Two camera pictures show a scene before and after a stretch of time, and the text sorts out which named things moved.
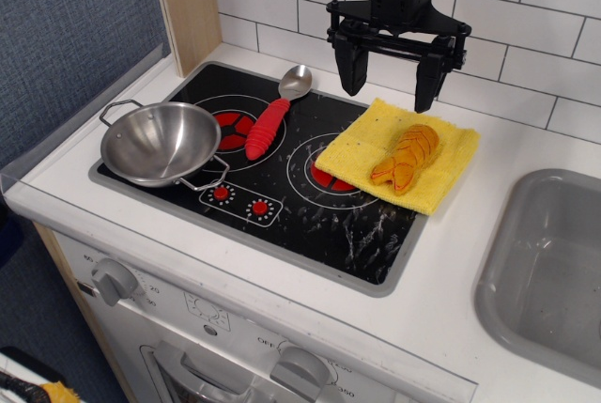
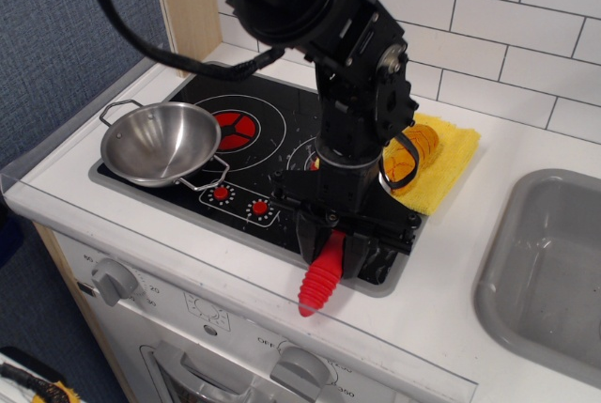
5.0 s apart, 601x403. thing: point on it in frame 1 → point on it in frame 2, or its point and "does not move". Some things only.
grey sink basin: [538, 293] does not move
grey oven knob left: [114, 280] does not move
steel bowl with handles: [161, 144] does not move
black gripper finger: [352, 54] → [312, 234]
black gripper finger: [432, 69] → [359, 252]
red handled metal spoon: [295, 82] → [321, 278]
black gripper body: [401, 18] → [344, 195]
